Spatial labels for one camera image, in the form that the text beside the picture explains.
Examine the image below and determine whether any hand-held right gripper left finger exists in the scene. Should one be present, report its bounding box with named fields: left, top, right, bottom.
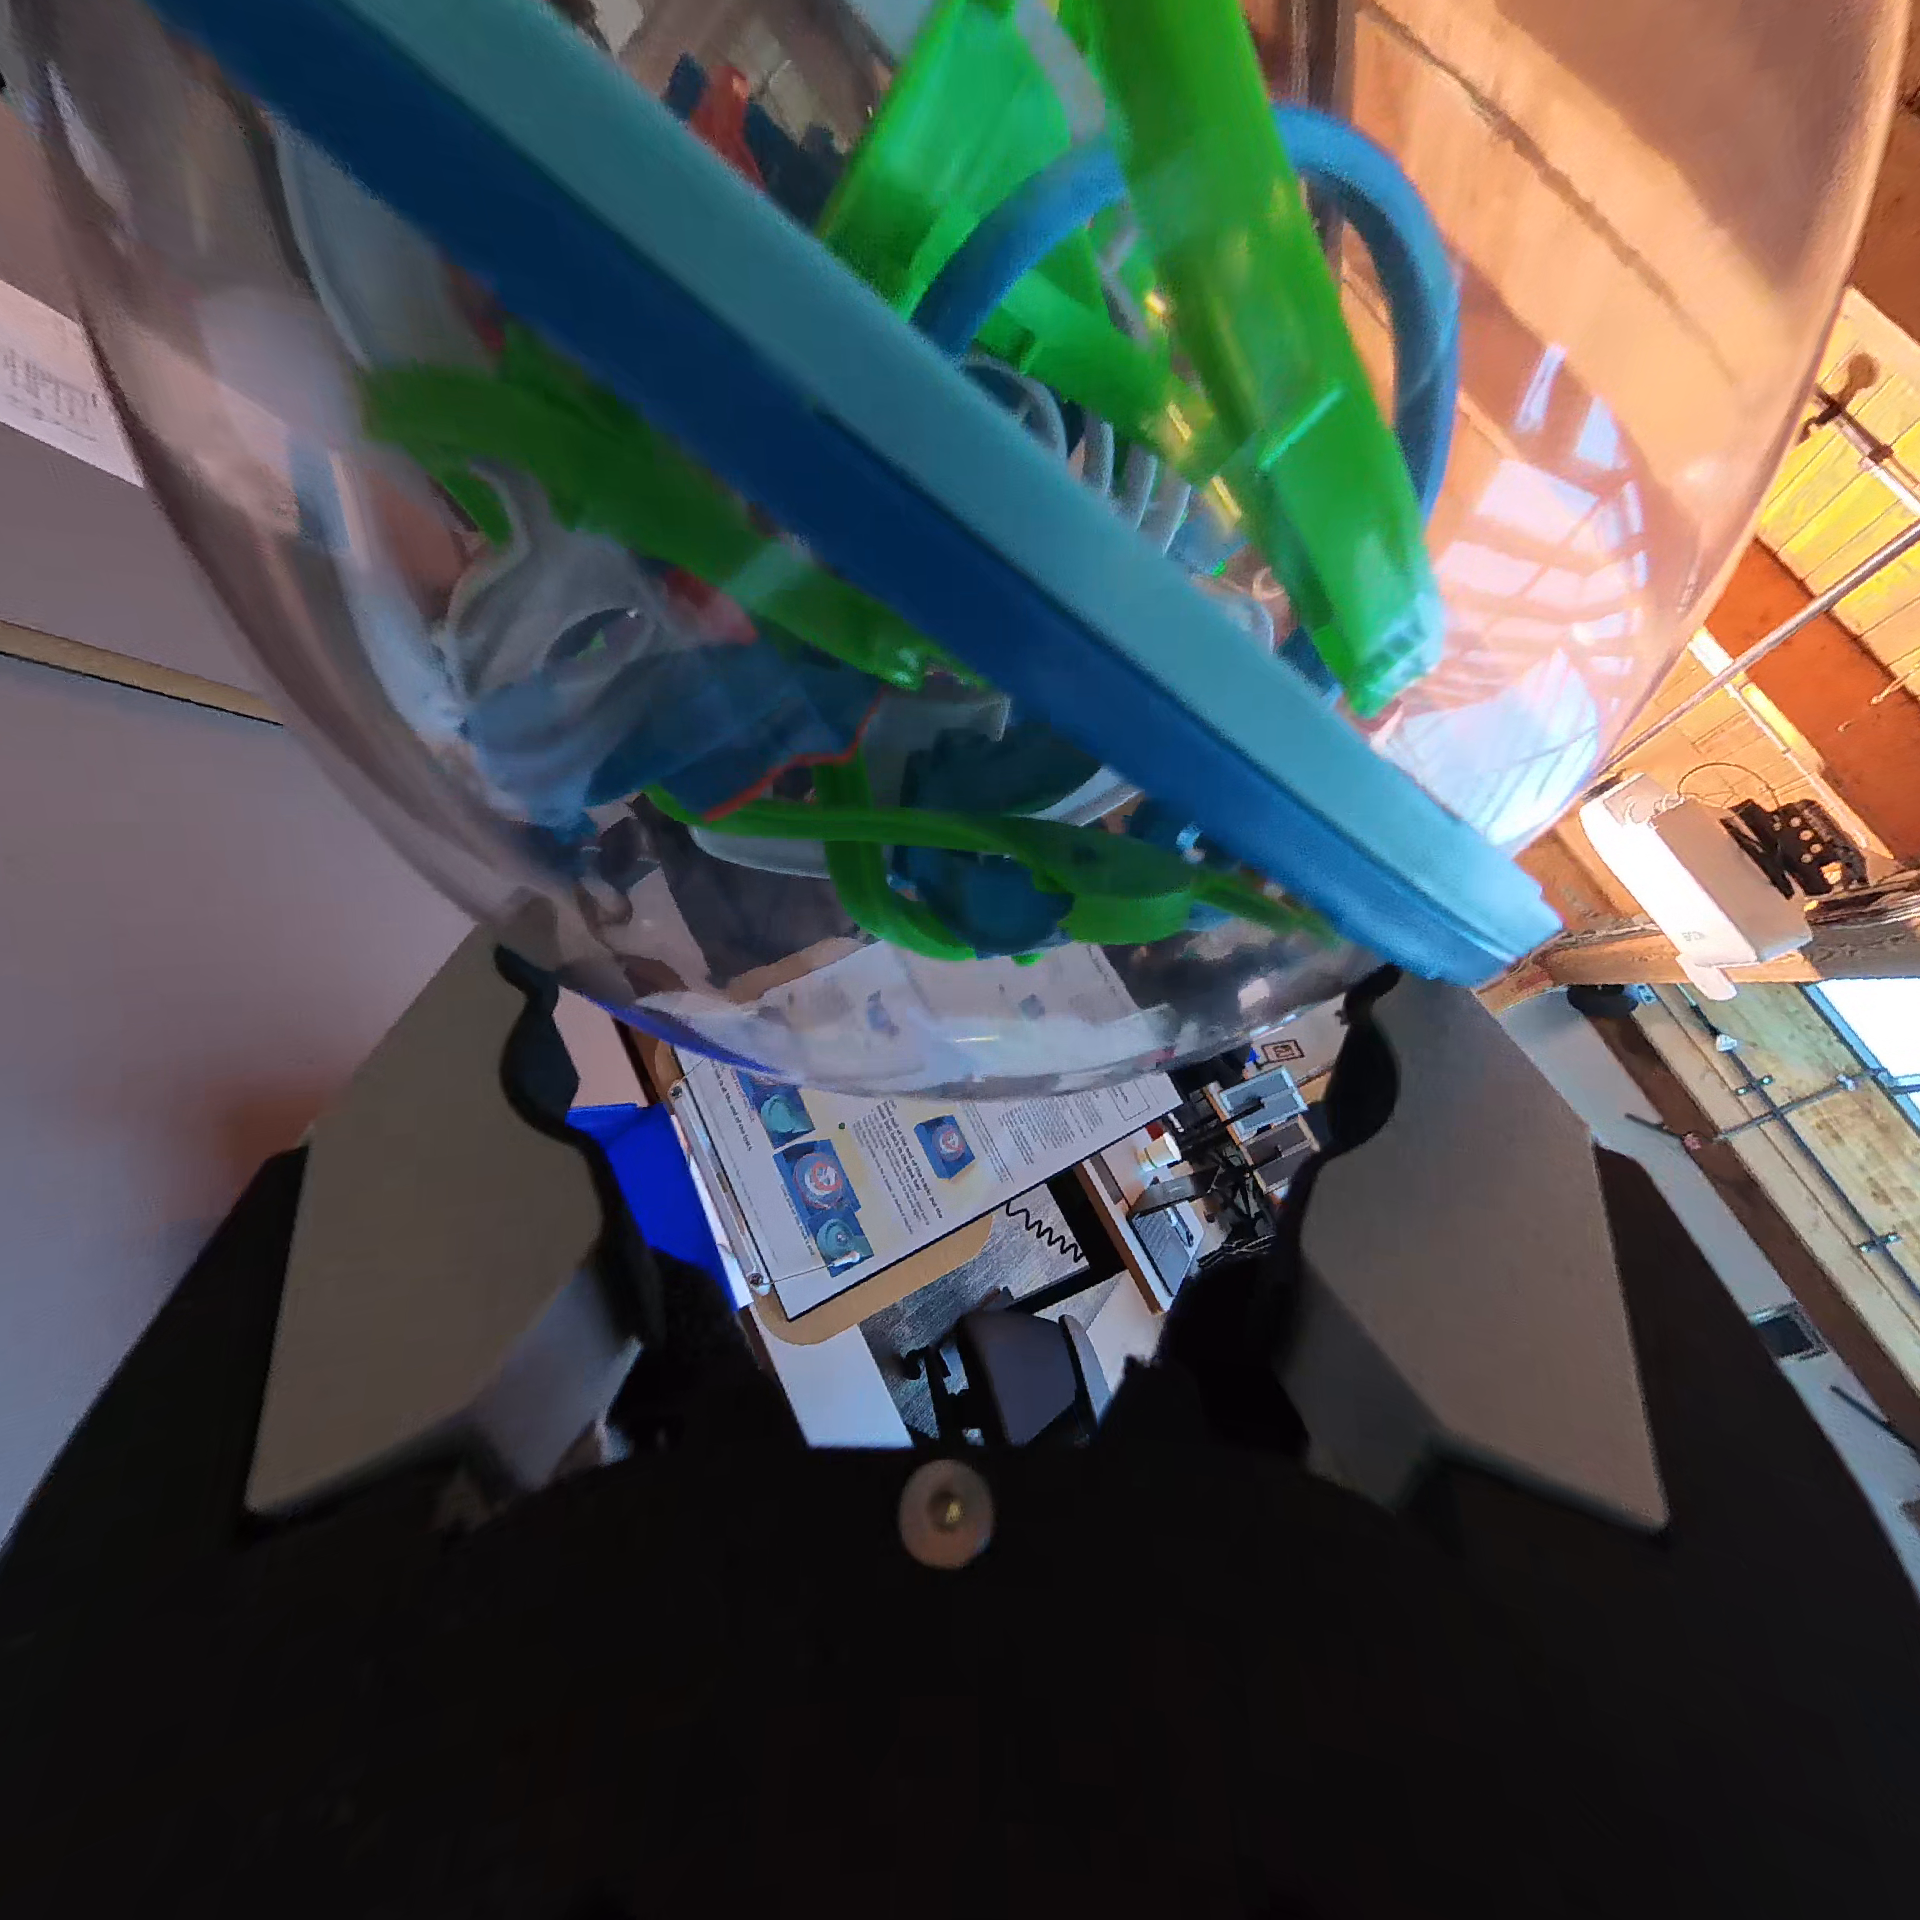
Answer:
left=244, top=929, right=669, bottom=1518

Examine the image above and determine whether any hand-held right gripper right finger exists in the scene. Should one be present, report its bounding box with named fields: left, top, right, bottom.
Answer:
left=1169, top=965, right=1670, bottom=1536

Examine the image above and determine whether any clear plastic maze ball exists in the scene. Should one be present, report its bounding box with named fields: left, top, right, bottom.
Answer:
left=30, top=0, right=1907, bottom=1097

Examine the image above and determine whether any blue plastic bin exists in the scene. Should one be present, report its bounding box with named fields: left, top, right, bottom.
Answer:
left=568, top=1101, right=736, bottom=1307

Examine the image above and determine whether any grey office chair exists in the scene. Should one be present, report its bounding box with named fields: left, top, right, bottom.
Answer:
left=901, top=1302, right=1115, bottom=1448

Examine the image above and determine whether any laminated instruction sheet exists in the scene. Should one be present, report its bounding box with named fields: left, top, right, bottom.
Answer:
left=668, top=941, right=1186, bottom=1319

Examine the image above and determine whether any white paper notice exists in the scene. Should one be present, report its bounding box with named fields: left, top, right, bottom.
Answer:
left=0, top=275, right=146, bottom=488

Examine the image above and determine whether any white wall box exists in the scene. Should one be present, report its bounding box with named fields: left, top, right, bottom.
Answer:
left=1577, top=768, right=1817, bottom=1001

